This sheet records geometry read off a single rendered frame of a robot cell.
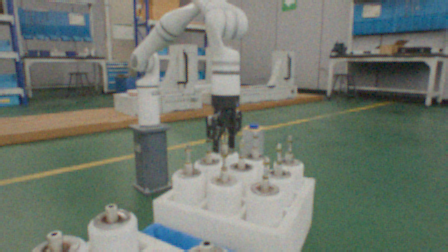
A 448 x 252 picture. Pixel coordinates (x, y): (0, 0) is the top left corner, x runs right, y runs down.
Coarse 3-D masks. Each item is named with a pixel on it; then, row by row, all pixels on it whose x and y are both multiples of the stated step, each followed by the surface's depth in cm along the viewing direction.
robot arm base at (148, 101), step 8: (136, 88) 121; (144, 88) 118; (152, 88) 119; (144, 96) 119; (152, 96) 120; (144, 104) 120; (152, 104) 121; (144, 112) 121; (152, 112) 121; (144, 120) 121; (152, 120) 122
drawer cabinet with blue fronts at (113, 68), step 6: (120, 60) 583; (126, 60) 591; (108, 66) 567; (114, 66) 575; (120, 66) 583; (126, 66) 591; (102, 72) 590; (108, 72) 569; (114, 72) 577; (120, 72) 585; (126, 72) 593; (102, 78) 595; (108, 78) 572; (108, 84) 575; (114, 84) 582; (102, 90) 610; (108, 90) 578; (114, 90) 586
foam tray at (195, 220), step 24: (168, 192) 87; (312, 192) 95; (168, 216) 80; (192, 216) 75; (216, 216) 73; (240, 216) 73; (288, 216) 73; (216, 240) 73; (240, 240) 69; (264, 240) 66; (288, 240) 68
